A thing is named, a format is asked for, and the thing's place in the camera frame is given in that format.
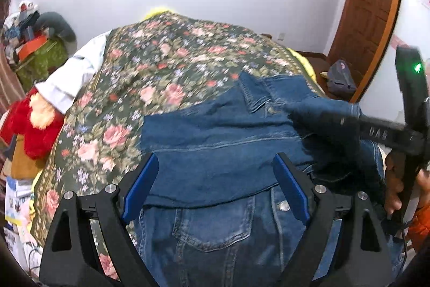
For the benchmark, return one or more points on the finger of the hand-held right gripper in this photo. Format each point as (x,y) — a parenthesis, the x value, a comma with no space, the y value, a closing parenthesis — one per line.
(326,117)

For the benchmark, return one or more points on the person's right forearm orange sleeve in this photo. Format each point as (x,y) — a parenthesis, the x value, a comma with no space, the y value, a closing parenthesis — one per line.
(421,230)

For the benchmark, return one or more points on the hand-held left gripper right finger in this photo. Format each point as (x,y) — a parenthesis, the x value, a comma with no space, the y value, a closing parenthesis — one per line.
(290,186)

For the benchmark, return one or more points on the person's right hand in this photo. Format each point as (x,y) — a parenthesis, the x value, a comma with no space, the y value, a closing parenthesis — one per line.
(393,182)

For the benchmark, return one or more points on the blue denim jacket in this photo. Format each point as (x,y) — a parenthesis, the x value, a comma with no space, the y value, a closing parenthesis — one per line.
(208,139)

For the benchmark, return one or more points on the green floral box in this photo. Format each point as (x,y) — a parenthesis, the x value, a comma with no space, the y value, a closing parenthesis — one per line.
(43,61)

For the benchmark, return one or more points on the pink striped curtain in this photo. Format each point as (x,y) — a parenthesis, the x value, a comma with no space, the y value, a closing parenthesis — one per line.
(8,85)

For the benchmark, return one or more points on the white shirt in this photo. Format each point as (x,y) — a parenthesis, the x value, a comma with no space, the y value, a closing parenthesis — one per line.
(77,71)

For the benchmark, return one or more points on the grey backpack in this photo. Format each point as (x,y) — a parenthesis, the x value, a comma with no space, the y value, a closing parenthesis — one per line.
(339,78)

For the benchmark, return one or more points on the red plush toy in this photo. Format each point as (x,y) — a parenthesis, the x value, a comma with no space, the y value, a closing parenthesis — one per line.
(20,119)

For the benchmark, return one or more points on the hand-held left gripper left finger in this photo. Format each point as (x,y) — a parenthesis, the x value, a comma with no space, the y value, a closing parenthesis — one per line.
(141,186)

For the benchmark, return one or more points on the white wall outlet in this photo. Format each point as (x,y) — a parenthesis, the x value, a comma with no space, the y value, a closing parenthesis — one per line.
(282,36)

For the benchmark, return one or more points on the brown wooden door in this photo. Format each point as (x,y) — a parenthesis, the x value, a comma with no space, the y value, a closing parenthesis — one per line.
(369,4)

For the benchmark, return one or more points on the orange box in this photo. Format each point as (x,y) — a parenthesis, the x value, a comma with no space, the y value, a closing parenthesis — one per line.
(32,48)

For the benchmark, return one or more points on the pile of mixed clutter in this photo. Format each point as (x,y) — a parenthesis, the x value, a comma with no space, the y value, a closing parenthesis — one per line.
(18,23)

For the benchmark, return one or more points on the brown cardboard box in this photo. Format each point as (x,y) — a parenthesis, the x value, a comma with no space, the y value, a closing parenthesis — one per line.
(23,166)

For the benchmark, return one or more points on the grey plush toy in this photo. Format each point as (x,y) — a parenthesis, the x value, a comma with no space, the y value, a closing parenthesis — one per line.
(57,23)

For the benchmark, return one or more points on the dark floral blanket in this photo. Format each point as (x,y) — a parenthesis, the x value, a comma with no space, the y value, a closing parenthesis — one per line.
(151,65)

